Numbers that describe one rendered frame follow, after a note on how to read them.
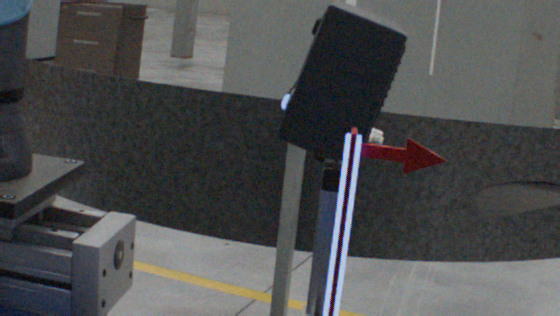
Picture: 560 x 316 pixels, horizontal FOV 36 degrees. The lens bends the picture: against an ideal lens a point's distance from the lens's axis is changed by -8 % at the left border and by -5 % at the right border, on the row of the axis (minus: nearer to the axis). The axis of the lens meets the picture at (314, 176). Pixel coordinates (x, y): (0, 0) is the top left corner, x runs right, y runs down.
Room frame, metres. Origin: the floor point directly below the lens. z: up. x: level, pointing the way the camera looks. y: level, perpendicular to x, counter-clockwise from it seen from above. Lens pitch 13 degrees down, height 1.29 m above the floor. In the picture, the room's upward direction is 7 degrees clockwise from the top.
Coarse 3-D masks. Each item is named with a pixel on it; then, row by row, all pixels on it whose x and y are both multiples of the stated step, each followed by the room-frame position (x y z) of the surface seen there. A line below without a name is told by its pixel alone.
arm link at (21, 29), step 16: (0, 0) 0.92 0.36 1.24; (16, 0) 0.93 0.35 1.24; (0, 16) 0.92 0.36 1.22; (16, 16) 0.93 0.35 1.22; (0, 32) 0.92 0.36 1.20; (16, 32) 0.94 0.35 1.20; (0, 48) 0.92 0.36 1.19; (16, 48) 0.94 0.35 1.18; (0, 64) 0.92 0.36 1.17; (16, 64) 0.94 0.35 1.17; (0, 80) 0.92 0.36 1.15; (16, 80) 0.95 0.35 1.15
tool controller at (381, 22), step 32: (320, 32) 1.16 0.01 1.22; (352, 32) 1.16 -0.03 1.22; (384, 32) 1.16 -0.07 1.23; (320, 64) 1.16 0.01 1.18; (352, 64) 1.16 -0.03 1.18; (384, 64) 1.16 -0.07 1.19; (320, 96) 1.16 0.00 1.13; (352, 96) 1.16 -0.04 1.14; (384, 96) 1.17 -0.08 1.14; (288, 128) 1.16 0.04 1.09; (320, 128) 1.16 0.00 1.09; (320, 160) 1.22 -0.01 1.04
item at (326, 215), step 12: (336, 168) 1.11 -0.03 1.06; (324, 192) 1.11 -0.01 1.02; (324, 204) 1.11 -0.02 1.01; (336, 204) 1.11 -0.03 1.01; (324, 216) 1.11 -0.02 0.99; (324, 228) 1.11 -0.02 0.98; (324, 240) 1.12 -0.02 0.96; (324, 252) 1.11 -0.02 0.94; (312, 264) 1.11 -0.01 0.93; (324, 264) 1.11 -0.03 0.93; (312, 276) 1.11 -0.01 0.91; (324, 276) 1.11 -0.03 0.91; (312, 288) 1.11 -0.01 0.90; (324, 288) 1.11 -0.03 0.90; (312, 300) 1.11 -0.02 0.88; (324, 300) 1.11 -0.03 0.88; (312, 312) 1.11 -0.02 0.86
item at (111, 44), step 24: (72, 0) 7.38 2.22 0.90; (72, 24) 7.16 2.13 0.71; (96, 24) 7.10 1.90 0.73; (120, 24) 7.04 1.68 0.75; (144, 24) 7.48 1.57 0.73; (72, 48) 7.14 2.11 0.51; (96, 48) 7.09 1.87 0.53; (120, 48) 7.08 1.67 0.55; (96, 72) 7.09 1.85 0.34; (120, 72) 7.12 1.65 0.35
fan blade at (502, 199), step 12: (480, 192) 0.59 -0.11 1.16; (492, 192) 0.58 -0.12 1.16; (504, 192) 0.57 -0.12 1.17; (516, 192) 0.56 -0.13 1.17; (528, 192) 0.55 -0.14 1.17; (540, 192) 0.54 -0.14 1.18; (552, 192) 0.51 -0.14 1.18; (480, 204) 0.65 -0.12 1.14; (492, 204) 0.65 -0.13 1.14; (504, 204) 0.65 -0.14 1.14; (516, 204) 0.66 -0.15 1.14; (528, 204) 0.66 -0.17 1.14; (540, 204) 0.67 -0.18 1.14; (552, 204) 0.68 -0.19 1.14; (492, 216) 0.70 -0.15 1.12; (504, 216) 0.70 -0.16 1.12
